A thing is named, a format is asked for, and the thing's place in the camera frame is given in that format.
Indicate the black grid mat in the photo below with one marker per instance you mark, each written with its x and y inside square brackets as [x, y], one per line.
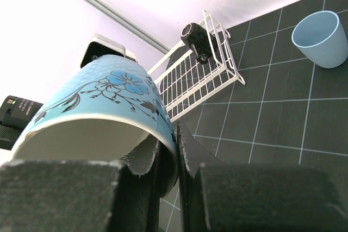
[290, 112]

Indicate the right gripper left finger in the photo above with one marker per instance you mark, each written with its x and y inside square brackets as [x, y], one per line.
[84, 195]

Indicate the light blue plastic tumbler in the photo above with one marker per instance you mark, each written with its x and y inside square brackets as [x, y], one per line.
[321, 37]

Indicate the black ceramic mug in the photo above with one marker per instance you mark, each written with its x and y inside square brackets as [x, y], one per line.
[204, 45]

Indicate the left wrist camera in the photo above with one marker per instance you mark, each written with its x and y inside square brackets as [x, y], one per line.
[100, 45]

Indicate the blue floral mug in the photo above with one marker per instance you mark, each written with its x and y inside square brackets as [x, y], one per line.
[102, 113]

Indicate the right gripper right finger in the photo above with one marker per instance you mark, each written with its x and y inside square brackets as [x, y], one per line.
[216, 196]

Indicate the white wire dish rack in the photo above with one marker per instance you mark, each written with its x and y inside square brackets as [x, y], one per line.
[186, 83]

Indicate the left aluminium frame post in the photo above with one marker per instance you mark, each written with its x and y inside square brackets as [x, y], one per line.
[127, 24]

